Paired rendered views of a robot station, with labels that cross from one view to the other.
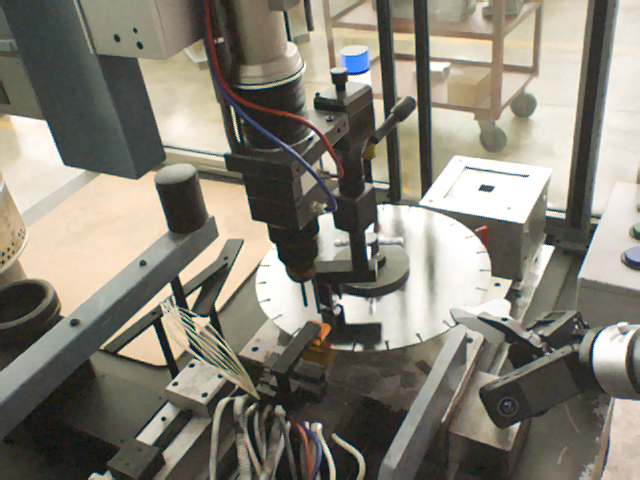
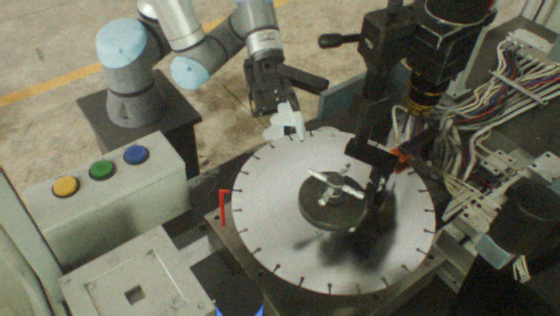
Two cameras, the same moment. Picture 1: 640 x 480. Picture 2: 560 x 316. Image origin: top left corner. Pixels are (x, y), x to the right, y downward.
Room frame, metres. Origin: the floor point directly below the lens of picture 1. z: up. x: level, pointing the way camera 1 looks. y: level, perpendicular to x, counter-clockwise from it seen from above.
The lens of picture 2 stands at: (1.24, -0.03, 1.57)
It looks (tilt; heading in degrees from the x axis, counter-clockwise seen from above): 48 degrees down; 201
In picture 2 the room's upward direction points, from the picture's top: straight up
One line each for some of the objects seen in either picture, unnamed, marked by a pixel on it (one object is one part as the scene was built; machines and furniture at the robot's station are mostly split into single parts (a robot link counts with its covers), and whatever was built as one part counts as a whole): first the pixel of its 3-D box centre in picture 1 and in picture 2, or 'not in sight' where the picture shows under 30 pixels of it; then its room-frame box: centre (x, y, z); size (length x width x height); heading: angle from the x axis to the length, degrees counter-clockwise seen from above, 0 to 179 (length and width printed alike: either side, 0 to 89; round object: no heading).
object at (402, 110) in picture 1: (380, 117); (352, 43); (0.70, -0.09, 1.21); 0.08 x 0.06 x 0.03; 146
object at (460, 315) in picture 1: (489, 312); (286, 120); (0.62, -0.20, 0.96); 0.09 x 0.06 x 0.03; 34
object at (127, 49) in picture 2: not in sight; (126, 53); (0.49, -0.64, 0.91); 0.13 x 0.12 x 0.14; 169
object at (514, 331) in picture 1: (509, 337); (289, 101); (0.57, -0.21, 0.97); 0.09 x 0.02 x 0.05; 34
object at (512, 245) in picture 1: (485, 222); (143, 314); (1.00, -0.31, 0.82); 0.18 x 0.18 x 0.15; 56
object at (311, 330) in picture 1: (302, 362); (412, 152); (0.60, 0.04, 0.95); 0.10 x 0.03 x 0.07; 146
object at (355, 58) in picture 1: (355, 59); (239, 304); (1.06, -0.11, 1.14); 0.05 x 0.04 x 0.03; 56
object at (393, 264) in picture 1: (369, 260); (332, 195); (0.76, -0.07, 0.96); 0.11 x 0.11 x 0.03
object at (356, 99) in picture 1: (348, 154); (379, 66); (0.69, -0.05, 1.17); 0.06 x 0.05 x 0.20; 137
